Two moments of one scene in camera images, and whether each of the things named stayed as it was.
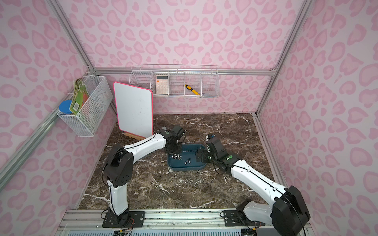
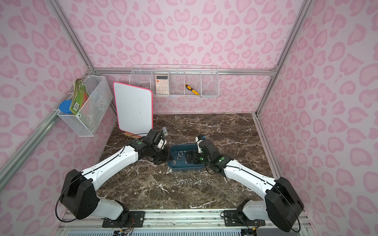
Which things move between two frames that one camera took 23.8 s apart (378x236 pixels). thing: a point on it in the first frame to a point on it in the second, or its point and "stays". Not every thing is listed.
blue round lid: x=64 y=106 stays
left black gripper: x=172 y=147 to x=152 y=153
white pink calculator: x=162 y=84 stays
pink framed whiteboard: x=134 y=108 stays
